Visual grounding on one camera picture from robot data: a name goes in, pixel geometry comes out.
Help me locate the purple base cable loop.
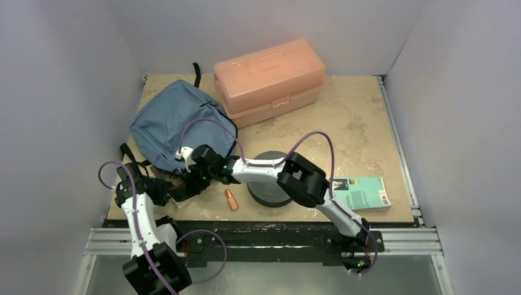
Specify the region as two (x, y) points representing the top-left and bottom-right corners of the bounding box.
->
(174, 229), (228, 285)

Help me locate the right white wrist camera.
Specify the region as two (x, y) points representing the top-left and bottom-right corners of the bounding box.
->
(175, 146), (196, 172)

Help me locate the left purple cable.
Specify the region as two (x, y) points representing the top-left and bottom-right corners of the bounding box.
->
(97, 161), (180, 295)

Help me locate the pink plastic storage box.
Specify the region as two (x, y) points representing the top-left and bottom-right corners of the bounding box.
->
(214, 39), (326, 128)

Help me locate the dark brown paperback book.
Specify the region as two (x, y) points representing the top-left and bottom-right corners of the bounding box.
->
(151, 166), (196, 203)

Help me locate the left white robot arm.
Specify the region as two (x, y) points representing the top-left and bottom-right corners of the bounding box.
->
(116, 163), (192, 294)

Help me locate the teal paperback book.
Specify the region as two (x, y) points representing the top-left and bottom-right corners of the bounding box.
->
(332, 176), (392, 212)

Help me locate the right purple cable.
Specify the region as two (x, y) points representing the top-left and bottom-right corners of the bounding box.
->
(178, 118), (379, 278)

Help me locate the copper coloured marker pen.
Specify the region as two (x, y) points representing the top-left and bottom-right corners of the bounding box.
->
(224, 189), (239, 211)

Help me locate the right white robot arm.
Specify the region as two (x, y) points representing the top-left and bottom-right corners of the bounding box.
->
(175, 144), (370, 250)

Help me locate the blue student backpack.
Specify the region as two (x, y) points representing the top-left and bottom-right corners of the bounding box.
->
(130, 63), (238, 172)

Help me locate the black aluminium base frame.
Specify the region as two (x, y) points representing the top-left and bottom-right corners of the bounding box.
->
(85, 219), (444, 270)

